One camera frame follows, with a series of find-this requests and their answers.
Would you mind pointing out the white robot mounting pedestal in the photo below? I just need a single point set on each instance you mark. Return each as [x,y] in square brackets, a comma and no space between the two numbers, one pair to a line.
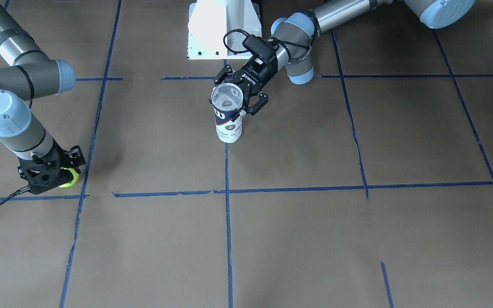
[210,23]

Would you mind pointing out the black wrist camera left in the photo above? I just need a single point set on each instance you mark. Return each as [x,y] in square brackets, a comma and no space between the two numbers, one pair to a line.
[259,47]

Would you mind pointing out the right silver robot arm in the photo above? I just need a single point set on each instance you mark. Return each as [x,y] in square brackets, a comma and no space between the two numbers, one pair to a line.
[31,74]

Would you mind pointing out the clear tennis ball can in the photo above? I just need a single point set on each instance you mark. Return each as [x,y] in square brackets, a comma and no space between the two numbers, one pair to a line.
[227,100]

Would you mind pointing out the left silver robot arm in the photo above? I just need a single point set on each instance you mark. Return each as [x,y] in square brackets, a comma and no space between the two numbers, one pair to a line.
[377,31]

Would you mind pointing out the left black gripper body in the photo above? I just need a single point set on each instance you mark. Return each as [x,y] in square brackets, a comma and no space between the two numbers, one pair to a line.
[258,72]

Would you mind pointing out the yellow tennis ball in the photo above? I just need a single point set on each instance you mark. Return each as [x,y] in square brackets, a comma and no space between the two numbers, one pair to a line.
[72,177]

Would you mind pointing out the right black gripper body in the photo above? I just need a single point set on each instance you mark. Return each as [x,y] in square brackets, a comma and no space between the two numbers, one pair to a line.
[74,155]

